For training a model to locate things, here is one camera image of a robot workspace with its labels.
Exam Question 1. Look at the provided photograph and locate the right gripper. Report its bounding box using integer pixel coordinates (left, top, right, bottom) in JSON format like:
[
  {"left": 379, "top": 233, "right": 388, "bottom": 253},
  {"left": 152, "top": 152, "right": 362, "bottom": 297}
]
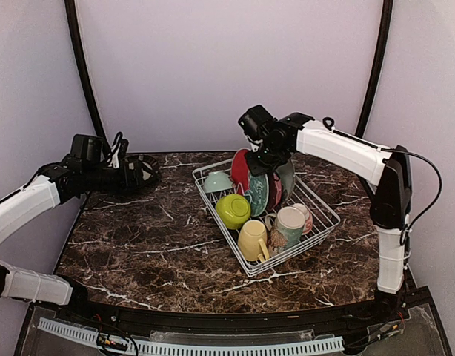
[{"left": 243, "top": 139, "right": 287, "bottom": 177}]

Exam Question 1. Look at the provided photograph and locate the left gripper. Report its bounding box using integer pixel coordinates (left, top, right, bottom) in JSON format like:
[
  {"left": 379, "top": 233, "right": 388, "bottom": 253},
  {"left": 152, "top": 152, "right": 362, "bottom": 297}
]
[{"left": 83, "top": 159, "right": 158, "bottom": 197}]

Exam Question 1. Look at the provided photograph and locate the striped rim cream plate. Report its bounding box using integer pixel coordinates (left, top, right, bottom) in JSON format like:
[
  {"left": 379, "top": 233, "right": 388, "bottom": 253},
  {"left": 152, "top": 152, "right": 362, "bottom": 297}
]
[{"left": 123, "top": 154, "right": 160, "bottom": 188}]

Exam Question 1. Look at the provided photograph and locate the red and teal plate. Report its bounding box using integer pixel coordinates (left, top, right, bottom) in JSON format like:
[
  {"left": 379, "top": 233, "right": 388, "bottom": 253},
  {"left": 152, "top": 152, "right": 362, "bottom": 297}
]
[{"left": 230, "top": 148, "right": 269, "bottom": 217}]

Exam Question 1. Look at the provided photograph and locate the pink polka dot plate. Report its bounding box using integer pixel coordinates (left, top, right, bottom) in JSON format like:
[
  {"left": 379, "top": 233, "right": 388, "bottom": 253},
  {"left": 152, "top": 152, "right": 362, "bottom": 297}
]
[{"left": 266, "top": 172, "right": 283, "bottom": 211}]

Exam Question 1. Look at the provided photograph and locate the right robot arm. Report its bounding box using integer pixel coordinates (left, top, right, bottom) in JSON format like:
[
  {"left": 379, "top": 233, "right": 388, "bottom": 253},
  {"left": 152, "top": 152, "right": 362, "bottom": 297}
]
[{"left": 238, "top": 105, "right": 416, "bottom": 322}]

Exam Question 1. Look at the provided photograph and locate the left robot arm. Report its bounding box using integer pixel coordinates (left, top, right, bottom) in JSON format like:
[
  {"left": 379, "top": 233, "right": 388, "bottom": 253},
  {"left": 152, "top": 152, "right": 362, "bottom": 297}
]
[{"left": 0, "top": 133, "right": 160, "bottom": 323}]

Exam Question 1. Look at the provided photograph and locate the light teal plate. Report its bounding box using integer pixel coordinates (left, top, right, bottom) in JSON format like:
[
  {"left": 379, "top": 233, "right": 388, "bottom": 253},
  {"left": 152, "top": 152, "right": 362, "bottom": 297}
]
[{"left": 276, "top": 159, "right": 295, "bottom": 204}]

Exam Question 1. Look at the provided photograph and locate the light teal bowl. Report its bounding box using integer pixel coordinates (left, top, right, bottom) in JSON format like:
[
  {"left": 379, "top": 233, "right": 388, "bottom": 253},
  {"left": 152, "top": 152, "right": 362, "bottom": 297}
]
[{"left": 203, "top": 171, "right": 233, "bottom": 194}]

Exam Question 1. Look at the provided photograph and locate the lime green bowl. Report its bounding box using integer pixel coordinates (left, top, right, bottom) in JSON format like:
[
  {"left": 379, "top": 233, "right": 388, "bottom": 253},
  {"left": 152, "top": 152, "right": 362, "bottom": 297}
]
[{"left": 215, "top": 194, "right": 251, "bottom": 230}]

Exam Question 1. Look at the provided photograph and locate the pink and white cup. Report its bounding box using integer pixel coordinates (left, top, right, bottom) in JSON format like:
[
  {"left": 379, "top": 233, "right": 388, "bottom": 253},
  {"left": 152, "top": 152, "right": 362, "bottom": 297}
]
[{"left": 293, "top": 203, "right": 313, "bottom": 234}]

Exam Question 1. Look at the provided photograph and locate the teal patterned mug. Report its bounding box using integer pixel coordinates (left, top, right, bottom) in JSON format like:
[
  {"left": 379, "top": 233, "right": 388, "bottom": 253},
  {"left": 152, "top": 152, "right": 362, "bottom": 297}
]
[{"left": 264, "top": 206, "right": 306, "bottom": 256}]

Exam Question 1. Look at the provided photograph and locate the yellow mug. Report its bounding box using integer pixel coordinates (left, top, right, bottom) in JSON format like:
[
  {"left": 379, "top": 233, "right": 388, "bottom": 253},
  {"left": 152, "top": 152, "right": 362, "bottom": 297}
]
[{"left": 237, "top": 220, "right": 270, "bottom": 263}]

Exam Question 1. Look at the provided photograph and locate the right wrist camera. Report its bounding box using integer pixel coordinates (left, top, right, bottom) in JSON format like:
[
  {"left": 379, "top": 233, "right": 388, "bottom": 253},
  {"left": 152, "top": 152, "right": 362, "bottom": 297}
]
[{"left": 245, "top": 134, "right": 264, "bottom": 152}]

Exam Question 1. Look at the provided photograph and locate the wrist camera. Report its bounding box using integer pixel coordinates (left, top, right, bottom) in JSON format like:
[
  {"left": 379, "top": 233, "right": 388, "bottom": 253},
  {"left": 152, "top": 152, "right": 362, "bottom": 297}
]
[
  {"left": 107, "top": 131, "right": 129, "bottom": 168},
  {"left": 245, "top": 134, "right": 264, "bottom": 152}
]

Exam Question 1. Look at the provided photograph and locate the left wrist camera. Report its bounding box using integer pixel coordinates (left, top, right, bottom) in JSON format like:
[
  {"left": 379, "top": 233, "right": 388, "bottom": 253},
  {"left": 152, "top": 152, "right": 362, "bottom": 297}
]
[{"left": 107, "top": 131, "right": 129, "bottom": 168}]

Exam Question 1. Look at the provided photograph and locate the white wire dish rack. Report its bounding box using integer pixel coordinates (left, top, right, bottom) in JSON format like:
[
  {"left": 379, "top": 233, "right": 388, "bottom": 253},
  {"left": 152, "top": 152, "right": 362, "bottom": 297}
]
[{"left": 192, "top": 159, "right": 340, "bottom": 277}]

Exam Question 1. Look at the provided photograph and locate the black front rail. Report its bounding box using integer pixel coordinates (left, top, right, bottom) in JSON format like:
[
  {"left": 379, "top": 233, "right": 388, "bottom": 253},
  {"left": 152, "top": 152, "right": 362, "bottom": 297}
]
[{"left": 24, "top": 281, "right": 435, "bottom": 339}]

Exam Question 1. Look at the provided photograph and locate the left black frame post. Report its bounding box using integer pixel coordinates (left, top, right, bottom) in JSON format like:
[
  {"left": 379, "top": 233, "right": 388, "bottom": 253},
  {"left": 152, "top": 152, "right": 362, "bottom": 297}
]
[{"left": 64, "top": 0, "right": 107, "bottom": 140}]

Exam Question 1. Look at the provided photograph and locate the black frame post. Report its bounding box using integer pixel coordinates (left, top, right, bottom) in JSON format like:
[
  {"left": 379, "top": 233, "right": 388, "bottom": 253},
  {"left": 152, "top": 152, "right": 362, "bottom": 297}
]
[
  {"left": 355, "top": 0, "right": 393, "bottom": 138},
  {"left": 64, "top": 0, "right": 107, "bottom": 140}
]

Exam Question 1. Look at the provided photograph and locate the right black frame post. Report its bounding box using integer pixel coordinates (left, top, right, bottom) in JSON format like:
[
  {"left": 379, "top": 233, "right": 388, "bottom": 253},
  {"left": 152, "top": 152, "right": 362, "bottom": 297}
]
[{"left": 355, "top": 0, "right": 393, "bottom": 138}]

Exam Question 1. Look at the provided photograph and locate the white slotted cable duct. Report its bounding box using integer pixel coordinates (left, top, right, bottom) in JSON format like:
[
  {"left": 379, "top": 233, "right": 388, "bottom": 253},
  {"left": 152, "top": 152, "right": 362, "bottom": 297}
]
[{"left": 38, "top": 317, "right": 344, "bottom": 356}]

